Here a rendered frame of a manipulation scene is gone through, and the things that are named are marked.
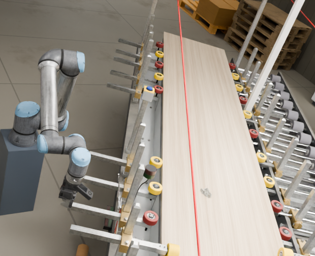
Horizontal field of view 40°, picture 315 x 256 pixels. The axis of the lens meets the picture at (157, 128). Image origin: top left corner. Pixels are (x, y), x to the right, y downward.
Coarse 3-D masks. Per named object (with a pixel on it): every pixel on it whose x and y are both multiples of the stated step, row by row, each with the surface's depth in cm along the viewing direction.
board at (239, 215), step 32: (192, 64) 420; (224, 64) 446; (192, 96) 362; (224, 96) 381; (192, 128) 318; (224, 128) 332; (224, 160) 295; (256, 160) 307; (192, 192) 255; (224, 192) 265; (256, 192) 275; (192, 224) 232; (224, 224) 240; (256, 224) 248
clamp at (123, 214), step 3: (120, 210) 234; (123, 213) 228; (126, 213) 229; (129, 213) 229; (120, 216) 227; (123, 216) 226; (126, 216) 227; (120, 219) 224; (120, 222) 224; (123, 222) 224; (126, 222) 224; (120, 225) 225; (123, 225) 225
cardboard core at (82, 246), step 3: (78, 246) 305; (81, 246) 303; (84, 246) 303; (87, 246) 305; (78, 249) 302; (81, 249) 300; (84, 249) 301; (87, 249) 304; (78, 252) 299; (81, 252) 298; (84, 252) 299; (87, 252) 302; (78, 255) 296; (81, 255) 296; (84, 255) 297
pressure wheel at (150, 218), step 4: (148, 212) 229; (152, 212) 230; (144, 216) 226; (148, 216) 227; (152, 216) 227; (156, 216) 228; (144, 220) 226; (148, 220) 224; (152, 220) 225; (156, 220) 226; (148, 224) 225; (152, 224) 226
